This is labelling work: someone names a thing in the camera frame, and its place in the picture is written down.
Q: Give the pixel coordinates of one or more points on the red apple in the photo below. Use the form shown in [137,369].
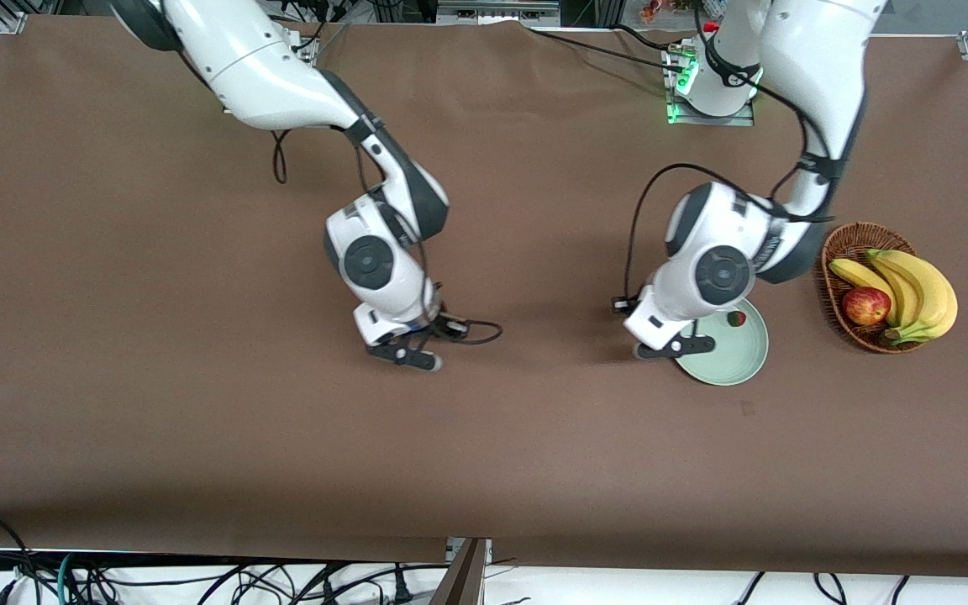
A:
[866,307]

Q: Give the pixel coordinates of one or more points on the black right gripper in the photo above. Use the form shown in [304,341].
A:
[440,323]

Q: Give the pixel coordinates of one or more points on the aluminium frame post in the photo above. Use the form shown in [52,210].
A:
[463,580]

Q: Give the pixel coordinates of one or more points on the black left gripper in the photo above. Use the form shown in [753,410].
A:
[631,303]

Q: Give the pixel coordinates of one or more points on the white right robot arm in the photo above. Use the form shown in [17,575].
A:
[240,59]

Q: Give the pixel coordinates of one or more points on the yellow banana bunch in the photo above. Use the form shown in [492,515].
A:
[925,294]

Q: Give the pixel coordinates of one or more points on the orange colourful object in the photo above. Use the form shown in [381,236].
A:
[660,10]

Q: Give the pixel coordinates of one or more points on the brown wicker basket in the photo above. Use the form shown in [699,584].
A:
[849,244]

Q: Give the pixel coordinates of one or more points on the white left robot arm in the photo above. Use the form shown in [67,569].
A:
[820,50]

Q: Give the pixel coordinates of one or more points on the grey metal device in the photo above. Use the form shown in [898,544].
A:
[497,13]

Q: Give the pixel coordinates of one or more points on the red strawberry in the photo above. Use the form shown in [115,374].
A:
[737,318]

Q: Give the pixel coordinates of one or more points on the brown table cover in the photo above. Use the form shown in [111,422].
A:
[450,462]

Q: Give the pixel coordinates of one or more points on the light green round plate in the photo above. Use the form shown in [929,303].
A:
[736,361]

